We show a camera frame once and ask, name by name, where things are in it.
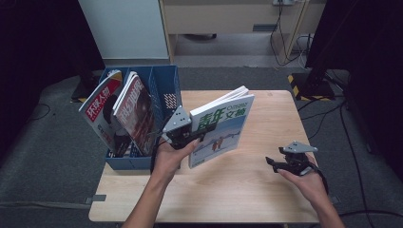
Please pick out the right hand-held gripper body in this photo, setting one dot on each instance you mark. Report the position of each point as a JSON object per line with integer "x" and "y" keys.
{"x": 296, "y": 161}

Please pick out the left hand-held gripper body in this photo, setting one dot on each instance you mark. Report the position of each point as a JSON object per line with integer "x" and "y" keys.
{"x": 177, "y": 122}

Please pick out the white magazine green title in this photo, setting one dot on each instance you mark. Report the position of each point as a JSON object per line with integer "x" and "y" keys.
{"x": 228, "y": 126}

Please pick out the red cover science fiction magazine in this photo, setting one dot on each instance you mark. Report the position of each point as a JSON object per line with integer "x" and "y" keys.
{"x": 139, "y": 120}

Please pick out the blue plastic file rack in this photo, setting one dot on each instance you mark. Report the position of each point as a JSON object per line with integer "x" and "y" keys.
{"x": 168, "y": 82}

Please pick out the portrait cover magazine red header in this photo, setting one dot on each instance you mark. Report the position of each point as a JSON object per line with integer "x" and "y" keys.
{"x": 101, "y": 110}

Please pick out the person's right hand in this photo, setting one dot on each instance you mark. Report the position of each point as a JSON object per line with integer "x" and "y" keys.
{"x": 309, "y": 185}

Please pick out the person's left hand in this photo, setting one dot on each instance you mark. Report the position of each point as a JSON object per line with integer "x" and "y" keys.
{"x": 169, "y": 161}

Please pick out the white cabinet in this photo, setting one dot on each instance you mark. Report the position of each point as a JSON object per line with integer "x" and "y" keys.
{"x": 126, "y": 28}

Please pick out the grey tape strip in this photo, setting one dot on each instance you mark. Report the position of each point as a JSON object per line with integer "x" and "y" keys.
{"x": 96, "y": 199}

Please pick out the beige wooden desk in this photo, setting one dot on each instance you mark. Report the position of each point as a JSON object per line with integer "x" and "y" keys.
{"x": 221, "y": 19}

